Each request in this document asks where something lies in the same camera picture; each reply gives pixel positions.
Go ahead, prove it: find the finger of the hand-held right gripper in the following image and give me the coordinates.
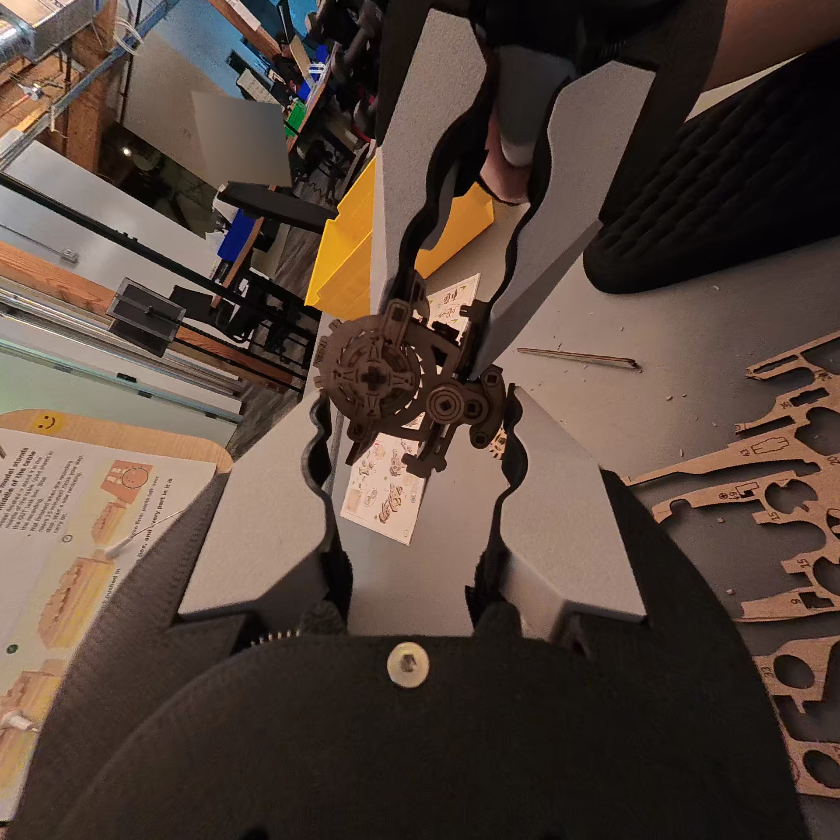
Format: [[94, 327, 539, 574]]
[[469, 59, 658, 382], [369, 7, 492, 316]]

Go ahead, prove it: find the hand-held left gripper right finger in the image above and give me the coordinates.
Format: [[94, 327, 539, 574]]
[[467, 386, 648, 642]]

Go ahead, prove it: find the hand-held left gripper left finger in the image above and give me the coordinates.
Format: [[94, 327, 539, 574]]
[[177, 395, 355, 636]]

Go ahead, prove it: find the partly built wooden model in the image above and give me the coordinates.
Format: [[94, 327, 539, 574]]
[[314, 269, 508, 479]]

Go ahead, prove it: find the person's right forearm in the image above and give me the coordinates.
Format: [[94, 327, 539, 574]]
[[705, 0, 840, 93]]

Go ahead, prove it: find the laser-cut plywood parts sheet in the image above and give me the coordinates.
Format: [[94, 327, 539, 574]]
[[623, 331, 840, 798]]

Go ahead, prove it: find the person's right hand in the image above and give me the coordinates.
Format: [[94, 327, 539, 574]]
[[480, 105, 534, 206]]

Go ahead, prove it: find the open instruction booklet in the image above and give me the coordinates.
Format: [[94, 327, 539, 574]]
[[340, 274, 481, 546]]

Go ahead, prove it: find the black quilted cushion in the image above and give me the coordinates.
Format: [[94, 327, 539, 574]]
[[583, 39, 840, 295]]

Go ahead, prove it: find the yellow plastic bin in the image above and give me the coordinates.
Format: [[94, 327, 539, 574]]
[[305, 157, 494, 322]]

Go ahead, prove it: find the thin wooden strip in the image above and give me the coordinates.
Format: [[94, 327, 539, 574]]
[[517, 346, 641, 371]]

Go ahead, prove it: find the printed task instruction sheet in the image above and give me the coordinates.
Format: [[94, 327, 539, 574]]
[[0, 428, 217, 824]]

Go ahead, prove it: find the blue plastic bin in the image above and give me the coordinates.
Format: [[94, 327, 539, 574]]
[[217, 210, 260, 260]]

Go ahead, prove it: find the grey wall-mounted box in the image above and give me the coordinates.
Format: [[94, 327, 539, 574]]
[[107, 277, 186, 358]]

